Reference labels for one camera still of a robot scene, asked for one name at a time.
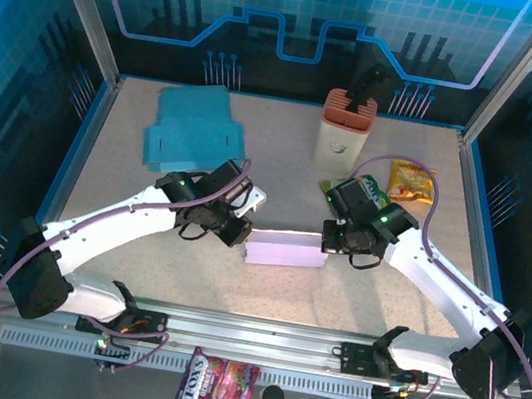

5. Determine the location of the blue and white paper box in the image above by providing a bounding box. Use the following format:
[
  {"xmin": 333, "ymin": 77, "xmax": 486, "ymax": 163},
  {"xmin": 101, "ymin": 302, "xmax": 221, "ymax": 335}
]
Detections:
[
  {"xmin": 241, "ymin": 223, "xmax": 331, "ymax": 276},
  {"xmin": 137, "ymin": 73, "xmax": 258, "ymax": 188}
]

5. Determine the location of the green-yellow candy bag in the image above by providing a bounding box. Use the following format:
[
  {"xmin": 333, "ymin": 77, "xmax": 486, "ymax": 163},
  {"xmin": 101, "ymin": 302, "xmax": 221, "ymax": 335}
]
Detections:
[{"xmin": 316, "ymin": 167, "xmax": 396, "ymax": 215}]

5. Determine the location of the orange-yellow snack bag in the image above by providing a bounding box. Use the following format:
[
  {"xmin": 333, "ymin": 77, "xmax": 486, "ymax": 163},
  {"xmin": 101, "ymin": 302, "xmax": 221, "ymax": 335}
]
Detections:
[{"xmin": 385, "ymin": 157, "xmax": 441, "ymax": 207}]

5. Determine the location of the cream knife block, pink top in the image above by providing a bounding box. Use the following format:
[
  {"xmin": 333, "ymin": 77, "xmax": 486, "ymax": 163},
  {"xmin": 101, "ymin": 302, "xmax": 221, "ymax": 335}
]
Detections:
[{"xmin": 311, "ymin": 85, "xmax": 382, "ymax": 179}]

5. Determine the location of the purple berries candy bag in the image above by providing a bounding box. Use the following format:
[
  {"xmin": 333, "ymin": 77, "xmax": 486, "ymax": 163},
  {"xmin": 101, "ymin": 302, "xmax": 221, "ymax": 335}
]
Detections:
[{"xmin": 171, "ymin": 343, "xmax": 263, "ymax": 399}]

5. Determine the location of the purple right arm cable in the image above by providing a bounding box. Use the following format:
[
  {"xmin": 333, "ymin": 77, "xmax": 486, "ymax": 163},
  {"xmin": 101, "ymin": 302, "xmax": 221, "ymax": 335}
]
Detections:
[{"xmin": 317, "ymin": 148, "xmax": 532, "ymax": 399}]

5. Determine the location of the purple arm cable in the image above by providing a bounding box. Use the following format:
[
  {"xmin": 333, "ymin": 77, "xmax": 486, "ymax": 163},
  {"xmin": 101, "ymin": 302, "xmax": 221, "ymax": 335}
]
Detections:
[
  {"xmin": 0, "ymin": 122, "xmax": 254, "ymax": 390},
  {"xmin": 317, "ymin": 148, "xmax": 532, "ymax": 399}
]

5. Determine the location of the aluminium mounting rail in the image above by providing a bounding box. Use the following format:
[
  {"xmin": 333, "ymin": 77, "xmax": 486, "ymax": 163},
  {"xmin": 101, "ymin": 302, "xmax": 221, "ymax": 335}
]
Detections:
[{"xmin": 0, "ymin": 276, "xmax": 525, "ymax": 399}]

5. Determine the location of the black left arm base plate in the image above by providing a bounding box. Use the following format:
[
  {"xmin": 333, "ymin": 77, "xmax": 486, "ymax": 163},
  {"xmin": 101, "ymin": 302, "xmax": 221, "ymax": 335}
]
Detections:
[{"xmin": 74, "ymin": 299, "xmax": 172, "ymax": 347}]

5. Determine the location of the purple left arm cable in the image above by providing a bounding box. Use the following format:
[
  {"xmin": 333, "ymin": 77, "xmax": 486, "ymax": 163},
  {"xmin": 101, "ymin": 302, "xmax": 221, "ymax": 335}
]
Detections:
[{"xmin": 0, "ymin": 122, "xmax": 254, "ymax": 390}]

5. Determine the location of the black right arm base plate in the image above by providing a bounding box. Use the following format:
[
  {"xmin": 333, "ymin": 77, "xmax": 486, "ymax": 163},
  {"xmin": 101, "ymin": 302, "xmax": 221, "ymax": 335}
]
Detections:
[{"xmin": 337, "ymin": 340, "xmax": 434, "ymax": 388}]

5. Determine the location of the black knife handle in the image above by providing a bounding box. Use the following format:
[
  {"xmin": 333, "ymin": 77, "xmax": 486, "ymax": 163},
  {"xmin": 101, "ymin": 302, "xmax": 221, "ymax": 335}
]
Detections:
[{"xmin": 343, "ymin": 59, "xmax": 393, "ymax": 118}]

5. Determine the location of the grey slotted cable duct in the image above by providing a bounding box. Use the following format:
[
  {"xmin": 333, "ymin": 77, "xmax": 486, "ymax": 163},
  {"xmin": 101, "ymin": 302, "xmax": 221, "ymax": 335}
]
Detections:
[{"xmin": 0, "ymin": 324, "xmax": 377, "ymax": 399}]

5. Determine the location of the aluminium frame post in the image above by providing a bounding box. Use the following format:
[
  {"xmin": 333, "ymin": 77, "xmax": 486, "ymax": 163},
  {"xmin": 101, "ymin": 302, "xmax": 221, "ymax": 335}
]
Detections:
[
  {"xmin": 460, "ymin": 0, "xmax": 532, "ymax": 151},
  {"xmin": 18, "ymin": 0, "xmax": 138, "ymax": 91}
]

